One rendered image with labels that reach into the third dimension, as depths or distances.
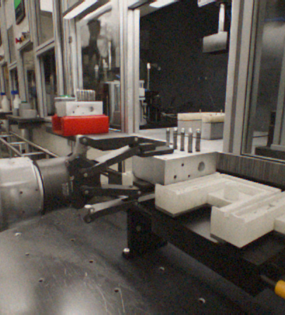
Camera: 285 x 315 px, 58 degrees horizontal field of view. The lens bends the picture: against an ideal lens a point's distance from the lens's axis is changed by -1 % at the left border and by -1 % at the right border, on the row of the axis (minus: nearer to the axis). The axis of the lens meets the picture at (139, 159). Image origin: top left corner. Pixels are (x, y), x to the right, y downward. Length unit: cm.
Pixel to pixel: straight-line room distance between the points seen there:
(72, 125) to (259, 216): 63
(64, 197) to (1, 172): 8
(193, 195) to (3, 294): 38
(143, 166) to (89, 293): 25
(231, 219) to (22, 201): 25
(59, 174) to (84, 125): 52
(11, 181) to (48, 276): 30
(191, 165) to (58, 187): 22
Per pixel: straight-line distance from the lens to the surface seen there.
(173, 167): 42
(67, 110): 85
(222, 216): 34
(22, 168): 34
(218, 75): 114
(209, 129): 74
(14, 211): 33
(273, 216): 39
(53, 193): 34
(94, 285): 55
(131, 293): 52
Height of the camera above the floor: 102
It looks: 13 degrees down
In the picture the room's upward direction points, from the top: straight up
